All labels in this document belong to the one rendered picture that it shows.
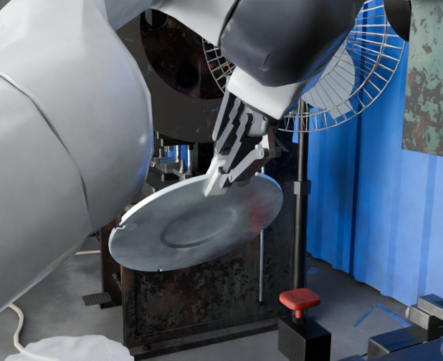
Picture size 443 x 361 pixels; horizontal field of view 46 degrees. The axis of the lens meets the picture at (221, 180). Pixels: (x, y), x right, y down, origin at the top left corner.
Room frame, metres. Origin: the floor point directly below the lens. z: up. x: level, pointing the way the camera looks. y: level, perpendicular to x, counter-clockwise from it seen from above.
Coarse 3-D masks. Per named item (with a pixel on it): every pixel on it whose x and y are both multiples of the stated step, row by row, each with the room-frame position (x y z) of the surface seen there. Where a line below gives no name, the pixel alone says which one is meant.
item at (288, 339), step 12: (288, 324) 0.93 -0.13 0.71; (300, 324) 0.93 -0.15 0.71; (312, 324) 0.93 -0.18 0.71; (288, 336) 0.92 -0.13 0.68; (300, 336) 0.89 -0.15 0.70; (312, 336) 0.88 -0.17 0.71; (324, 336) 0.89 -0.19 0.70; (288, 348) 0.92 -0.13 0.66; (300, 348) 0.88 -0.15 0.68; (312, 348) 0.88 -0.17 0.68; (324, 348) 0.89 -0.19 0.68; (300, 360) 0.88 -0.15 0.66; (312, 360) 0.88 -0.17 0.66; (324, 360) 0.89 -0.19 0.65
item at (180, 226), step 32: (160, 192) 0.70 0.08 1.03; (192, 192) 0.71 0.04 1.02; (256, 192) 0.78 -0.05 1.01; (160, 224) 0.75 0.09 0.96; (192, 224) 0.80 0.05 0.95; (224, 224) 0.83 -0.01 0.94; (256, 224) 0.86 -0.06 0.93; (128, 256) 0.79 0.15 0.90; (160, 256) 0.83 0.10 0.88; (192, 256) 0.87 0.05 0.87
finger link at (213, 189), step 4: (220, 164) 0.69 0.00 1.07; (216, 168) 0.69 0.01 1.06; (216, 172) 0.69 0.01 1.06; (216, 176) 0.69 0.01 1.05; (220, 176) 0.69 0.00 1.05; (212, 180) 0.70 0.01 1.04; (216, 180) 0.70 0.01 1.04; (212, 184) 0.70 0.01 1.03; (216, 184) 0.71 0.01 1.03; (208, 188) 0.71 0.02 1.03; (212, 188) 0.71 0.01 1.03; (216, 188) 0.71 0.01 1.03; (220, 188) 0.72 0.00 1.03; (224, 188) 0.72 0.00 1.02; (208, 192) 0.72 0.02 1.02; (212, 192) 0.72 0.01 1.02; (216, 192) 0.72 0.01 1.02; (220, 192) 0.72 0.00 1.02; (224, 192) 0.73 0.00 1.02; (208, 196) 0.72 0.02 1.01
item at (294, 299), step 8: (280, 296) 0.94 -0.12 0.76; (288, 296) 0.94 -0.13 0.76; (296, 296) 0.94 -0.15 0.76; (304, 296) 0.94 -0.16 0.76; (312, 296) 0.94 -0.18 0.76; (288, 304) 0.92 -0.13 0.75; (296, 304) 0.91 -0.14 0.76; (304, 304) 0.91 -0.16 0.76; (312, 304) 0.92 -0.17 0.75; (296, 312) 0.94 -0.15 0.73
